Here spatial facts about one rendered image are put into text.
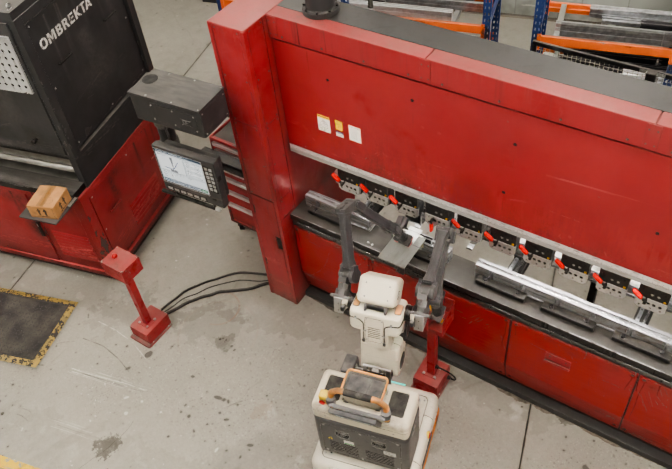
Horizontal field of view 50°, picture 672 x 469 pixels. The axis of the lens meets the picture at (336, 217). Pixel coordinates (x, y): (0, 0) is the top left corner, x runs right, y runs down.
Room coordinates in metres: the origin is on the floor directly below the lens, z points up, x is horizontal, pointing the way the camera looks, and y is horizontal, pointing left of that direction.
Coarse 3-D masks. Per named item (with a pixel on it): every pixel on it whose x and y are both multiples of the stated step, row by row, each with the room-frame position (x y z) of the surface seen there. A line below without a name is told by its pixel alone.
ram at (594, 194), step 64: (320, 64) 3.29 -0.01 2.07; (384, 128) 3.05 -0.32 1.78; (448, 128) 2.82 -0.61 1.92; (512, 128) 2.61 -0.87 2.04; (576, 128) 2.44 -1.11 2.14; (448, 192) 2.81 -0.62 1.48; (512, 192) 2.59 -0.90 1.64; (576, 192) 2.40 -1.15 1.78; (640, 192) 2.23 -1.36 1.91; (576, 256) 2.36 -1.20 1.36; (640, 256) 2.18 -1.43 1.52
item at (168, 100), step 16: (144, 80) 3.52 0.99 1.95; (160, 80) 3.50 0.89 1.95; (176, 80) 3.49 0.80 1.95; (192, 80) 3.47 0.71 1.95; (144, 96) 3.37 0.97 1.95; (160, 96) 3.35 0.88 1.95; (176, 96) 3.33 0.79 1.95; (192, 96) 3.31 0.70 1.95; (208, 96) 3.30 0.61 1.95; (224, 96) 3.36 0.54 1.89; (144, 112) 3.40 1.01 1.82; (160, 112) 3.32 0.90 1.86; (176, 112) 3.26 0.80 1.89; (192, 112) 3.20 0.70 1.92; (208, 112) 3.23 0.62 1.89; (224, 112) 3.33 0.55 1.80; (160, 128) 3.48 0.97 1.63; (176, 128) 3.28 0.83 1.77; (192, 128) 3.21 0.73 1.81; (208, 128) 3.20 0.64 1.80
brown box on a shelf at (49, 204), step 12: (36, 192) 3.66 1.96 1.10; (48, 192) 3.63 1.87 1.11; (60, 192) 3.63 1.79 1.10; (36, 204) 3.54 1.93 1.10; (48, 204) 3.52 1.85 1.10; (60, 204) 3.56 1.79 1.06; (72, 204) 3.62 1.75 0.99; (24, 216) 3.55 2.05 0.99; (36, 216) 3.53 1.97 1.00; (48, 216) 3.50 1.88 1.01; (60, 216) 3.51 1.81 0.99
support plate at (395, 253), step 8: (392, 240) 2.94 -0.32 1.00; (416, 240) 2.92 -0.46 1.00; (424, 240) 2.91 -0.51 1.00; (384, 248) 2.88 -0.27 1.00; (392, 248) 2.88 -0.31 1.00; (400, 248) 2.87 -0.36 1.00; (408, 248) 2.86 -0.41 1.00; (416, 248) 2.85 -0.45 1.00; (384, 256) 2.82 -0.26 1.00; (392, 256) 2.81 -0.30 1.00; (400, 256) 2.81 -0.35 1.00; (408, 256) 2.80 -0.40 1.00; (400, 264) 2.74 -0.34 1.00
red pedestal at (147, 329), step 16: (112, 256) 3.26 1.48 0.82; (128, 256) 3.26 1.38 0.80; (112, 272) 3.19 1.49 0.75; (128, 272) 3.16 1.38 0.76; (128, 288) 3.23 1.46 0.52; (144, 304) 3.24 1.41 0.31; (144, 320) 3.22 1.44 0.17; (160, 320) 3.24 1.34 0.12; (144, 336) 3.14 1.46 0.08; (160, 336) 3.18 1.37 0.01
